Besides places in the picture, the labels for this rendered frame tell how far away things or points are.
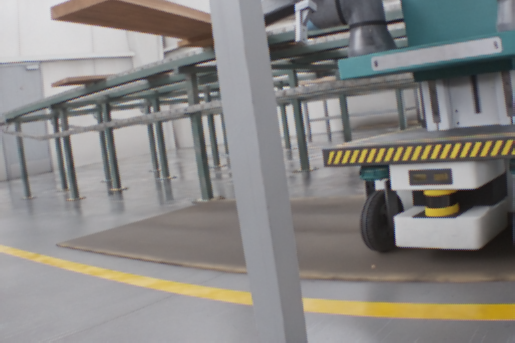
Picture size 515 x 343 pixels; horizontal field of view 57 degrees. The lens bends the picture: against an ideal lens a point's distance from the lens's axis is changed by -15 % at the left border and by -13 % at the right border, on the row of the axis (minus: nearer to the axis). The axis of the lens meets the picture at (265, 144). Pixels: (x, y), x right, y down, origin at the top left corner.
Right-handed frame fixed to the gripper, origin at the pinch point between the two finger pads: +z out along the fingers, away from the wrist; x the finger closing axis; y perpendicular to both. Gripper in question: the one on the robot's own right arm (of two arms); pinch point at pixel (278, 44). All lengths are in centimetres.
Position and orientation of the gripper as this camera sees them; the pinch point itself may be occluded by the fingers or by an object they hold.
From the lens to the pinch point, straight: 122.3
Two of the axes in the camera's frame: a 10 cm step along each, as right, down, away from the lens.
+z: -0.4, 9.4, -3.3
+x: -7.4, 2.0, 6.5
